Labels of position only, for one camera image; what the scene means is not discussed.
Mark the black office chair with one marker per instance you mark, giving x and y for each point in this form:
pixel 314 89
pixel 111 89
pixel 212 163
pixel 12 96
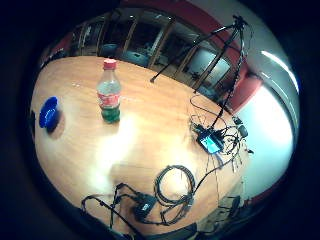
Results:
pixel 230 208

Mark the plastic bottle with red cap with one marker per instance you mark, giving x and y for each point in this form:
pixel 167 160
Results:
pixel 108 95

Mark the black camera tripod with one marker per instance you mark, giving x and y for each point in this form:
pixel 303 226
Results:
pixel 222 56

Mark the blue bowl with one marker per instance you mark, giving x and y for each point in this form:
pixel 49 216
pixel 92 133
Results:
pixel 48 113

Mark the small device with lit screen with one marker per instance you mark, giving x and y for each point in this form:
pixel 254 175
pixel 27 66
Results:
pixel 210 142

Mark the black electronics box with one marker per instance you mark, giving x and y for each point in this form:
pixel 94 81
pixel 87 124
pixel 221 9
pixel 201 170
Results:
pixel 145 207

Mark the wooden framed glass partition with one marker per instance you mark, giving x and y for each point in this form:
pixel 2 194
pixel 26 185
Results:
pixel 146 43

